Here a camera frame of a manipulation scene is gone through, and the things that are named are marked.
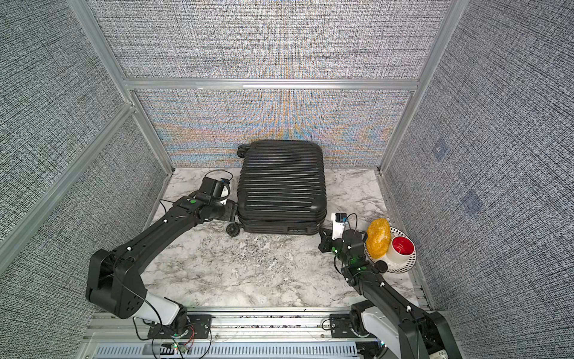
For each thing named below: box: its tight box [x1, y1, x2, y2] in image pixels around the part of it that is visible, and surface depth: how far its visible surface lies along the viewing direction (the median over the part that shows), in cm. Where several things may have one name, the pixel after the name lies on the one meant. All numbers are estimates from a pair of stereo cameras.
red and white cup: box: [386, 235, 416, 265], surface depth 87 cm
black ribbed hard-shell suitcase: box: [226, 139, 328, 238], surface depth 90 cm
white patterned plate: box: [363, 226, 418, 273], surface depth 87 cm
